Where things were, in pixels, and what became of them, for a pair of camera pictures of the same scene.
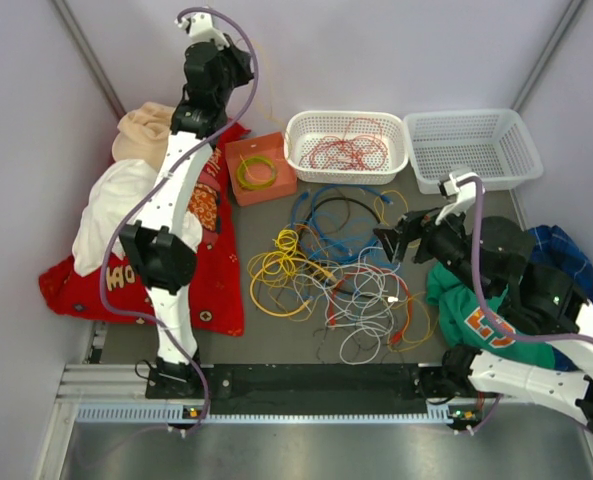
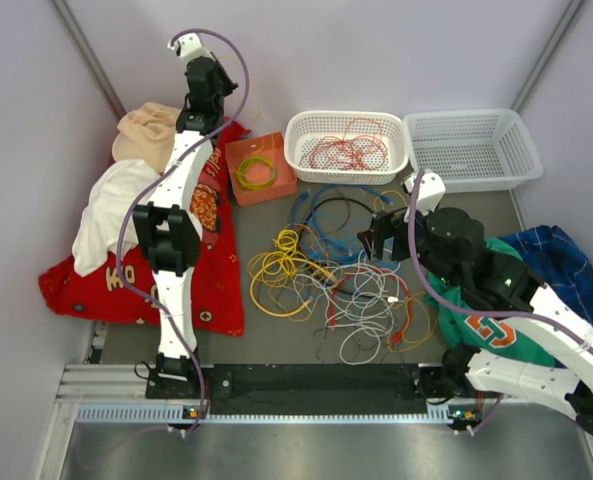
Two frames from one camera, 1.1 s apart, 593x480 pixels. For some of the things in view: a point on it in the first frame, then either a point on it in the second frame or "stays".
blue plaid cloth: [552, 246] stays
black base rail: [310, 389] stays
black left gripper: [240, 60] to [227, 85]
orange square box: [259, 169] stays
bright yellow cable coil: [257, 171] to [282, 276]
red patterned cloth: [112, 292] stays
